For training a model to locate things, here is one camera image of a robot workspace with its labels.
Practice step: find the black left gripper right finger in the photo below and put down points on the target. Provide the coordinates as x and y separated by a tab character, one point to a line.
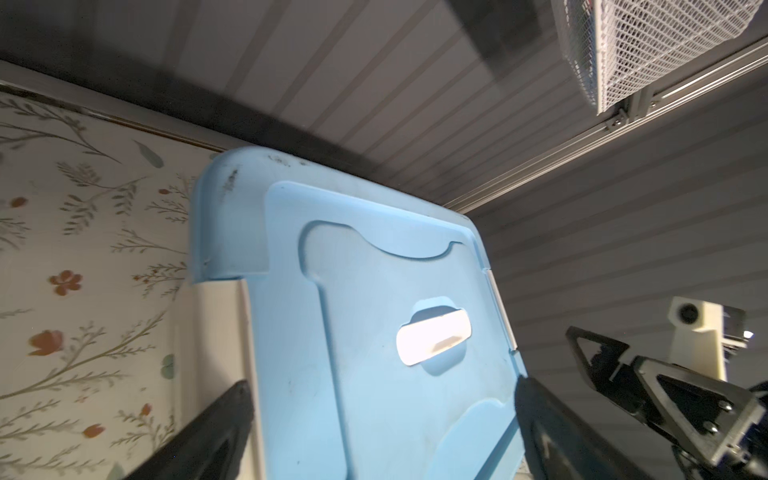
559	444

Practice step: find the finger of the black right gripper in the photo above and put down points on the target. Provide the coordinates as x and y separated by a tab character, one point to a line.
598	362
717	423

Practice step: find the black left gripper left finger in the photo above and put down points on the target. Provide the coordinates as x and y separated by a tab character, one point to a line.
211	446

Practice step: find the white plastic storage bin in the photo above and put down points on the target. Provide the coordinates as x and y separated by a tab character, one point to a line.
213	349

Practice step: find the blue plastic bin lid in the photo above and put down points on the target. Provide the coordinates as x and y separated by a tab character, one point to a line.
381	344

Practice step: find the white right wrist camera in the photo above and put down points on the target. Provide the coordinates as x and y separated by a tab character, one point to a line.
706	335

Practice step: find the white wire wall basket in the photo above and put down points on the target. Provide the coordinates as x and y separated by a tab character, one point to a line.
616	48

